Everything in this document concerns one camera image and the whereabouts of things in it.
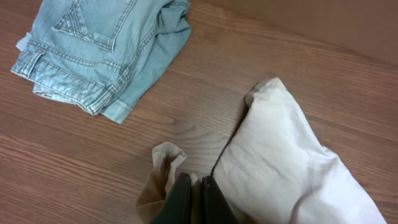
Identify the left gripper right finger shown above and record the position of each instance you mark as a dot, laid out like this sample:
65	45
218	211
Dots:
214	207

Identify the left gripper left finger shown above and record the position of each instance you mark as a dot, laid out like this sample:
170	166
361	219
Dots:
177	206

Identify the beige khaki shorts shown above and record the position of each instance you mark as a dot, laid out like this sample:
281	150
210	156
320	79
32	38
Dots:
274	170

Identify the folded light denim jeans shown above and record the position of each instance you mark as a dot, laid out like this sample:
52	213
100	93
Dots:
101	55

